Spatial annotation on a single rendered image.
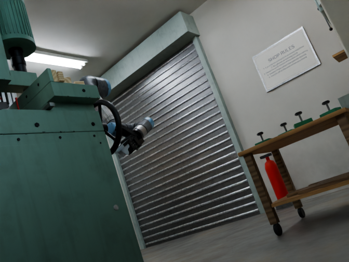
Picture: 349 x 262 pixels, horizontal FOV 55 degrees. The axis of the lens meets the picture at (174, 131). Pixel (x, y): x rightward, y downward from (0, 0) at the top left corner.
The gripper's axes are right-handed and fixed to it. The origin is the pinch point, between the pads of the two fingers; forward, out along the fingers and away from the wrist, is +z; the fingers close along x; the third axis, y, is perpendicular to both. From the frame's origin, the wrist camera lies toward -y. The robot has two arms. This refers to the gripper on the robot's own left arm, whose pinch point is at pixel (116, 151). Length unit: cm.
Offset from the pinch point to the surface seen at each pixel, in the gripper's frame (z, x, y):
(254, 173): -49, -29, 64
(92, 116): 20.4, -23.3, -20.9
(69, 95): 25.8, -26.7, -32.4
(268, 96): -247, 10, 84
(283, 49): -266, -27, 49
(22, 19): 3, -10, -72
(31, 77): 15, -5, -50
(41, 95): 29, -19, -39
